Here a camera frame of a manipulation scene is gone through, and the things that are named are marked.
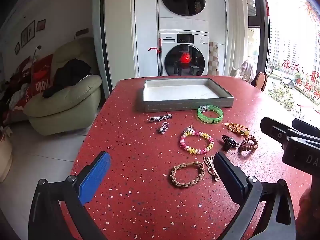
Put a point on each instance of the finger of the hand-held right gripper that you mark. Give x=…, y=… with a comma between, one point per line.
x=306, y=128
x=273, y=130

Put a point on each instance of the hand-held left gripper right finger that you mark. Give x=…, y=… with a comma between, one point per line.
x=231, y=180

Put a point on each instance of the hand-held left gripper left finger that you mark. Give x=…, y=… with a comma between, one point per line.
x=96, y=177

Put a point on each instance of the black claw clip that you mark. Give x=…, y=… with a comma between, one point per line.
x=228, y=142

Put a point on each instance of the green glitter bangle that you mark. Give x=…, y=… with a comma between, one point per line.
x=216, y=118

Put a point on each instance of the silver heart brooch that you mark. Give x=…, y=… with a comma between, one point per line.
x=189, y=130

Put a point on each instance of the silver pink brooch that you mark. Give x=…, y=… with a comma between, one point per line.
x=163, y=127

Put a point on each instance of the silver hair clip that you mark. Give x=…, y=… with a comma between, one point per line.
x=160, y=118

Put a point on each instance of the grey jewelry tray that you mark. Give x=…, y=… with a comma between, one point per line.
x=180, y=91

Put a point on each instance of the person's right hand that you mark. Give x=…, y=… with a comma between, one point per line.
x=311, y=205

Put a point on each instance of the beige bow hair clip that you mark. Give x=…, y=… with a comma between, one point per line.
x=212, y=170

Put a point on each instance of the pale towel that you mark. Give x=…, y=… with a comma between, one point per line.
x=247, y=70

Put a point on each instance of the cream leather sofa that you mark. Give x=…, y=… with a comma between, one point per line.
x=65, y=107

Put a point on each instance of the white curtain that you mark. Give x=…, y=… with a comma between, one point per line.
x=237, y=30

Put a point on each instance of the black clothes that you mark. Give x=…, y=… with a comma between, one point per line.
x=67, y=75

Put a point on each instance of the red printed cushion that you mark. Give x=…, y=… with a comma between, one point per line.
x=42, y=77

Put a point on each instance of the red printed blanket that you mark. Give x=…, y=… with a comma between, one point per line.
x=18, y=85

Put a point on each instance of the small picture frame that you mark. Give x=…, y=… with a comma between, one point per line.
x=17, y=48

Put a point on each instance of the large picture frame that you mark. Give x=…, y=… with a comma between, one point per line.
x=27, y=33

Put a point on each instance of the red picture frame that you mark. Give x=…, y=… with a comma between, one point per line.
x=41, y=25

